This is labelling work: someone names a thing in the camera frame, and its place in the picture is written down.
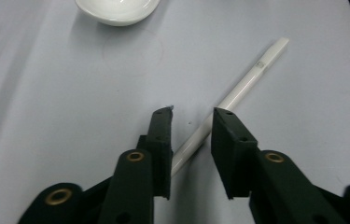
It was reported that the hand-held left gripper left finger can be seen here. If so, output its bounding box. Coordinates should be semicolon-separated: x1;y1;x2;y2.
97;105;175;224

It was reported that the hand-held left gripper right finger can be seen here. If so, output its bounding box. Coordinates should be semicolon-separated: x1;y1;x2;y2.
210;106;348;224

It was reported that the white ceramic spoon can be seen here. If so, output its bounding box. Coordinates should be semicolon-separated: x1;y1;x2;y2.
74;0;161;27

